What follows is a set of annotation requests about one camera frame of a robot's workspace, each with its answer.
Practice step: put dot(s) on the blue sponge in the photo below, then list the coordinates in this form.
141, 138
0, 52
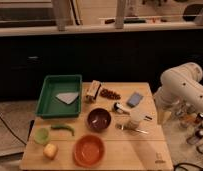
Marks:
134, 99

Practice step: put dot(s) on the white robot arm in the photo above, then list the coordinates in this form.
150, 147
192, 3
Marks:
181, 83

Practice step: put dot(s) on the purple bowl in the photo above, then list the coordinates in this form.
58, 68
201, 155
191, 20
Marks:
98, 119

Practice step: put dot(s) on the orange bowl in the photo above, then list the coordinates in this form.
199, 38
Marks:
88, 151

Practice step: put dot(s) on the wooden toy block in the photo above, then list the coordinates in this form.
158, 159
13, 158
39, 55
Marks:
92, 91

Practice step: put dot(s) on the black white small utensil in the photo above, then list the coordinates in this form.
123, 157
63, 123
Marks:
120, 109

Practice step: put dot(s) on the grey folded cloth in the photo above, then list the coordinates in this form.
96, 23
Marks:
67, 98

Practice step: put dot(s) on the green plastic tray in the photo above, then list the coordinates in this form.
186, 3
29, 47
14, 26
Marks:
49, 106

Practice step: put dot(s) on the white mug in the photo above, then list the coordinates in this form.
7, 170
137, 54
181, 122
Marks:
136, 117

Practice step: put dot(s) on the green chili pepper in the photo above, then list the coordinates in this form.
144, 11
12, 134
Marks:
65, 127

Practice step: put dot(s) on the small green cup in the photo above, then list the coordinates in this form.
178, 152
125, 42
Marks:
41, 136

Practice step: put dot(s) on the yellow toy fruit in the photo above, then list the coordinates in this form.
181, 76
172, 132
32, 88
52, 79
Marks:
50, 151

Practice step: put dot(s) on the spice bottle with black cap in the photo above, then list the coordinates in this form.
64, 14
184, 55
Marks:
195, 138

